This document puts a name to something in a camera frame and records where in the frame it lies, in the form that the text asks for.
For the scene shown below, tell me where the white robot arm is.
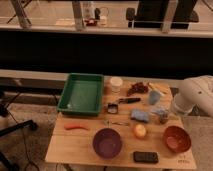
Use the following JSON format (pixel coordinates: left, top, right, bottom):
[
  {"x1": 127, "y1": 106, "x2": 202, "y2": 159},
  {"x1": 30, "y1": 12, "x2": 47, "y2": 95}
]
[{"x1": 170, "y1": 75, "x2": 213, "y2": 117}]

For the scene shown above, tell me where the white paper cup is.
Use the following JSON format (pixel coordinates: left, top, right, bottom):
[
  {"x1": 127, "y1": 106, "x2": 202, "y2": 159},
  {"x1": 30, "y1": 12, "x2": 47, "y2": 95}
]
[{"x1": 110, "y1": 77, "x2": 123, "y2": 93}]

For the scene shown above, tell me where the metal cup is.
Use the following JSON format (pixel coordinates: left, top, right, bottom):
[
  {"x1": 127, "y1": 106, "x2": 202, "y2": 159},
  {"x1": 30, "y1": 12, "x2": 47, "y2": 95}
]
[{"x1": 158, "y1": 108, "x2": 169, "y2": 124}]

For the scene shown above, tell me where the green plastic tray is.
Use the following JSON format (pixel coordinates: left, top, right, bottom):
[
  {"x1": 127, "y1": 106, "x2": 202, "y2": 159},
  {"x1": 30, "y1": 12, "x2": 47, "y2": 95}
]
[{"x1": 57, "y1": 73, "x2": 104, "y2": 116}]

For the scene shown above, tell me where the dark red dried fruit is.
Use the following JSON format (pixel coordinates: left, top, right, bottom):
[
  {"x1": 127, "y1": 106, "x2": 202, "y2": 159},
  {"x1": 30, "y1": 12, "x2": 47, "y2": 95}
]
[{"x1": 127, "y1": 82, "x2": 149, "y2": 96}]

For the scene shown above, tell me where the small metal spoon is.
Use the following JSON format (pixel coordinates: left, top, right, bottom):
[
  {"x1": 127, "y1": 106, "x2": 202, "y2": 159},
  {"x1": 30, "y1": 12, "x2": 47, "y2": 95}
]
[{"x1": 103, "y1": 120, "x2": 130, "y2": 126}]

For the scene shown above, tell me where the wooden table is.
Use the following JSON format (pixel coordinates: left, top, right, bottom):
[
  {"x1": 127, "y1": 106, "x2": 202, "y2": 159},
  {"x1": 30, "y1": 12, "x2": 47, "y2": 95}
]
[{"x1": 46, "y1": 81, "x2": 196, "y2": 170}]

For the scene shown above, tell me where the orange carrot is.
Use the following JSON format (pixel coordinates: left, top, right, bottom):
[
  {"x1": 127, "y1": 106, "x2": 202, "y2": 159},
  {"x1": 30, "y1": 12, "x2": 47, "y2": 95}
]
[{"x1": 64, "y1": 124, "x2": 89, "y2": 131}]

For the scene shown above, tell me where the wooden stick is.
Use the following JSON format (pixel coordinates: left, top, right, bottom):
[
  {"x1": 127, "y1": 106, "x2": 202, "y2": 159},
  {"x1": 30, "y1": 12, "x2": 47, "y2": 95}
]
[{"x1": 148, "y1": 82, "x2": 168, "y2": 95}]

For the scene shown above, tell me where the yellow-red apple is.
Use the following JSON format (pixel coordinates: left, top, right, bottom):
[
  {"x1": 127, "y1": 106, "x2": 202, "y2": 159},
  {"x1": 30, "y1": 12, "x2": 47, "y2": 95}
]
[{"x1": 133, "y1": 124, "x2": 146, "y2": 139}]

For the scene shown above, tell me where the purple bowl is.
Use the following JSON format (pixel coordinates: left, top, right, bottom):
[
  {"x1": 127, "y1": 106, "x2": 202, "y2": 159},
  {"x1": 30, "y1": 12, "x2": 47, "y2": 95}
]
[{"x1": 92, "y1": 128, "x2": 122, "y2": 159}]

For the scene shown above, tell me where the black remote control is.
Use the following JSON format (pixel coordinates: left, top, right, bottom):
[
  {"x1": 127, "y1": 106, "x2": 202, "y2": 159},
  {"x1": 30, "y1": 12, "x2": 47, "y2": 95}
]
[{"x1": 133, "y1": 151, "x2": 158, "y2": 164}]

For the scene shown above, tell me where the orange-brown bowl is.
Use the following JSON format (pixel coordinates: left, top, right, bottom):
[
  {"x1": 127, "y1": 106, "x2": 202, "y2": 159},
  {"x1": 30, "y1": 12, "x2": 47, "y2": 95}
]
[{"x1": 163, "y1": 126, "x2": 191, "y2": 153}]

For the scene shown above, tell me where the black-handled measuring scoop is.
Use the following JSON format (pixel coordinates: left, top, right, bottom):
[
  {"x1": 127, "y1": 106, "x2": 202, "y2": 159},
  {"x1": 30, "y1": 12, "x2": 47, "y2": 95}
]
[{"x1": 107, "y1": 98, "x2": 141, "y2": 114}]

